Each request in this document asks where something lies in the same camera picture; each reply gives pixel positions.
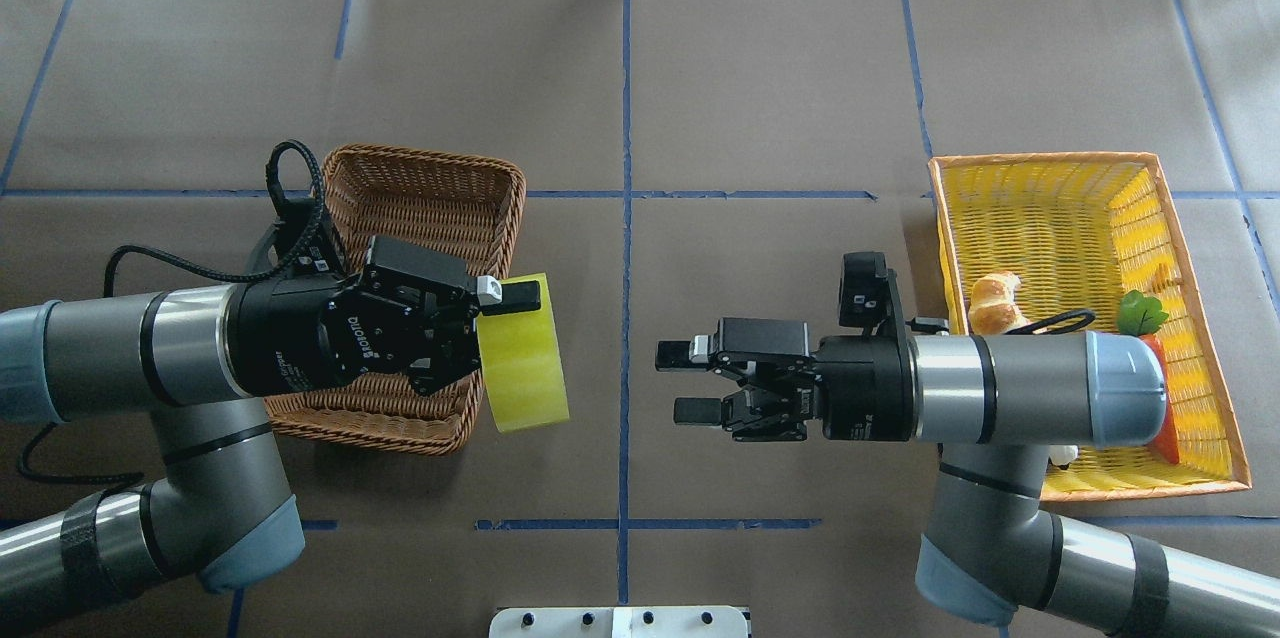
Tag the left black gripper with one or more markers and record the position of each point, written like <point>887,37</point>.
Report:
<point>285,336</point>

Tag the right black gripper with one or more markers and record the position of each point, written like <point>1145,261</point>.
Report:
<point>868,388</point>

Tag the yellow tape roll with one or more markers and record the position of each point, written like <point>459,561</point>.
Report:
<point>522,366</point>

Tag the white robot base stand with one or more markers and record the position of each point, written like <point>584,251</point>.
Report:
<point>623,621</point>

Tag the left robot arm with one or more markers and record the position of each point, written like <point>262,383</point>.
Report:
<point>197,367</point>

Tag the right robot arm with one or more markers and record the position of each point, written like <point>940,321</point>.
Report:
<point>997,407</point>

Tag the brown wicker basket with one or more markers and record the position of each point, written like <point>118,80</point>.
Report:
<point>468,206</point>

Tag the toy croissant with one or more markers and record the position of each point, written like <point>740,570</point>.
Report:
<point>993,308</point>

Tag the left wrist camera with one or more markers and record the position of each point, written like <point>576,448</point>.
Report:
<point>321,251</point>

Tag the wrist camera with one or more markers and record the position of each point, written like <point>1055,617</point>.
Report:
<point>321,251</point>
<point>868,296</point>

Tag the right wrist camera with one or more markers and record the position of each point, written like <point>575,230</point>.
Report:
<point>868,296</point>

